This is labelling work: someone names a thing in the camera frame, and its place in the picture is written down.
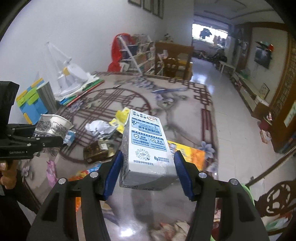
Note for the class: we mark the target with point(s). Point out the stack of books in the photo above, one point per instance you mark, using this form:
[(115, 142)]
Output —
[(79, 92)]

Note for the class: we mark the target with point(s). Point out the white paper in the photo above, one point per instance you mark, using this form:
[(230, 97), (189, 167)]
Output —
[(100, 129)]

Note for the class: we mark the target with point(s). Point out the blue white plastic wrapper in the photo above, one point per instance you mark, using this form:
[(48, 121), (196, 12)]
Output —
[(69, 138)]

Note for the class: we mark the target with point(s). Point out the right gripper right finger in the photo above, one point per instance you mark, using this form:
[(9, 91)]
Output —
[(239, 218)]

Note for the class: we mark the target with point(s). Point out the orange lion snack bag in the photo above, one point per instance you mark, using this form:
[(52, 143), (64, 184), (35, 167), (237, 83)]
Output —
[(80, 175)]

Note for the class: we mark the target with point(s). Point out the low tv cabinet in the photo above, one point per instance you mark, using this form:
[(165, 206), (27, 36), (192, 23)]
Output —
[(257, 106)]

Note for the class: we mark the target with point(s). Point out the printed paper cup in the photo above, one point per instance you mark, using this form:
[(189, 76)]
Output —
[(52, 125)]

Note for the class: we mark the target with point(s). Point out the white book rack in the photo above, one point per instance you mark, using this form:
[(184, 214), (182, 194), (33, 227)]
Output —
[(138, 57)]

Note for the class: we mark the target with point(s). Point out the colourful block toy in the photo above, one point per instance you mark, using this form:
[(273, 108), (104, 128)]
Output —
[(30, 103)]

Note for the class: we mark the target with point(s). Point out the brown cigarette pack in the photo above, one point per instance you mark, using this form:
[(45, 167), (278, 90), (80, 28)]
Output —
[(99, 151)]

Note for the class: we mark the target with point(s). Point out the white small table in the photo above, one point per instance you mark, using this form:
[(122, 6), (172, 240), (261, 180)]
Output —
[(223, 65)]

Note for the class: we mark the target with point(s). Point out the grey metal box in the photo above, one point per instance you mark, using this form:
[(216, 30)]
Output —
[(47, 97)]

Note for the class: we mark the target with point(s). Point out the small red bin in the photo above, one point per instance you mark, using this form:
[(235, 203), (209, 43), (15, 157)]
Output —
[(266, 122)]

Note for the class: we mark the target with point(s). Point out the wooden armchair far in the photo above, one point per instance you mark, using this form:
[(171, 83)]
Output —
[(170, 58)]

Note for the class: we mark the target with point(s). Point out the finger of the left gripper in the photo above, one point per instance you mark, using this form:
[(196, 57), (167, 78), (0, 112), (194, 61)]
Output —
[(21, 129), (48, 142)]

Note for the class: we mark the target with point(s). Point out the red cloth bag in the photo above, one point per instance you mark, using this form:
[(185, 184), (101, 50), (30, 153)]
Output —
[(114, 66)]

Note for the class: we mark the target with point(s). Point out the yellow medicine packet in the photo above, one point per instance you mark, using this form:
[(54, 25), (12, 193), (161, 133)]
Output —
[(120, 119)]

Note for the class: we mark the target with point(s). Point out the person's left hand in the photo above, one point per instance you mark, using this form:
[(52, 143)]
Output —
[(8, 174)]

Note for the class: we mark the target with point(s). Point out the wall television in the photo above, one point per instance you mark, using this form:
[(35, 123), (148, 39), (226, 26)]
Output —
[(262, 57)]

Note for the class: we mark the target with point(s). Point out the green red trash bin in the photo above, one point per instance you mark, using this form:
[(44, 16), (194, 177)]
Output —
[(249, 193)]

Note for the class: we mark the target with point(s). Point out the carved wooden chair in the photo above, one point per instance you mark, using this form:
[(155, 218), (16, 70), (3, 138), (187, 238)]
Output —
[(279, 201)]

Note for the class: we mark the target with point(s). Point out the orange yellow snack box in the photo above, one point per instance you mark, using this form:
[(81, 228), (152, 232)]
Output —
[(190, 154)]

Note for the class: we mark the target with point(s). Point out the pink plastic wrapper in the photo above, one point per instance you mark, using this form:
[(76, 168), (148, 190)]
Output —
[(51, 173)]

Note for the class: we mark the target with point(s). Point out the blue white milk carton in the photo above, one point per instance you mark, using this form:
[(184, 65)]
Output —
[(148, 163)]

